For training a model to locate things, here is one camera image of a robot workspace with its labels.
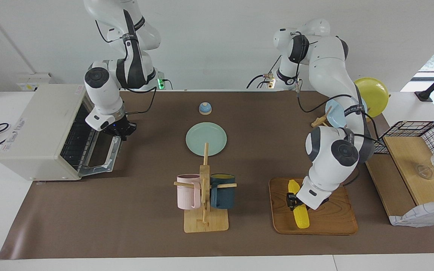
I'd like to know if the yellow corn cob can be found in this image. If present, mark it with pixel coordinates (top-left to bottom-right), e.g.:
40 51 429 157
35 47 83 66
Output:
288 180 310 229

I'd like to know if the mint green plate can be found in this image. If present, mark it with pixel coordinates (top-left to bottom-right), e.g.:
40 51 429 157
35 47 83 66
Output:
185 122 228 157

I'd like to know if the beige toaster oven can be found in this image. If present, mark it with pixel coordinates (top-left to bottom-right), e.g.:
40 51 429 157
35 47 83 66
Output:
0 84 124 181

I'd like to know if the brown wooden tray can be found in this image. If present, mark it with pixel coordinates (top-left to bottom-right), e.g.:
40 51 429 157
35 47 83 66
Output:
269 177 358 236

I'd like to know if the dark blue mug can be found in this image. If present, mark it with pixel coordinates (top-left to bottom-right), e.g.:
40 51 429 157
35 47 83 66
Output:
209 173 236 210

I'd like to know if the brown table mat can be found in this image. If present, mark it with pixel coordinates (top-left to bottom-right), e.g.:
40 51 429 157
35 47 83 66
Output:
0 90 434 260

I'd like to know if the pink mug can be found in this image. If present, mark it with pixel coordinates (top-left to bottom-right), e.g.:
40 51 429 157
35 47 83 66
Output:
176 174 202 210

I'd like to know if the wooden plate rack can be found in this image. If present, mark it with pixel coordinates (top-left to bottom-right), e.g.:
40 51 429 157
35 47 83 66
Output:
311 107 334 128

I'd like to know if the wooden mug rack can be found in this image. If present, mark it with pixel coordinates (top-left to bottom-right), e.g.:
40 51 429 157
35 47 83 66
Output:
174 142 237 233

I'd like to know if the light blue plate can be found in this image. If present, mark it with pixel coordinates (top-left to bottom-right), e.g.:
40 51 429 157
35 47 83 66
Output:
325 97 369 129

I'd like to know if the white power strip box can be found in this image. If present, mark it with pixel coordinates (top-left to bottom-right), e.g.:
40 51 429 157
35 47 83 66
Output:
15 73 57 92

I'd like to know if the light wooden shelf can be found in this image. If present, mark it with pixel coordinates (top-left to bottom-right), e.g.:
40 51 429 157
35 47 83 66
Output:
366 135 434 219

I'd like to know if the white checked cloth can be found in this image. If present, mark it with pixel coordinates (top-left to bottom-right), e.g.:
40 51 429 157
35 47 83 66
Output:
388 199 434 227

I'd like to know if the yellow plate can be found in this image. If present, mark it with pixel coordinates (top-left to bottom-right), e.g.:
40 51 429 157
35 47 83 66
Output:
354 77 390 119

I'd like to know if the small clear glass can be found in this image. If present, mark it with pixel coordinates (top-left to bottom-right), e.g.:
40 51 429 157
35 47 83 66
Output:
415 163 434 180

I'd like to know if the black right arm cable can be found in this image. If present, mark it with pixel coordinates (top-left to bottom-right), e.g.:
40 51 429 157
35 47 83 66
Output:
95 9 158 114

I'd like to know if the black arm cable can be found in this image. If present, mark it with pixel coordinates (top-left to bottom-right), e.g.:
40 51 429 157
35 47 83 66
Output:
95 9 158 114
293 32 383 145

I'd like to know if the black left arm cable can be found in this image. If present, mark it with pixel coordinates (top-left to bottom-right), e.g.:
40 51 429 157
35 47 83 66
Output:
293 32 383 145

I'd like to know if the black left base cable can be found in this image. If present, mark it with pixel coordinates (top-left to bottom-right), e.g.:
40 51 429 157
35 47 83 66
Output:
246 56 282 90

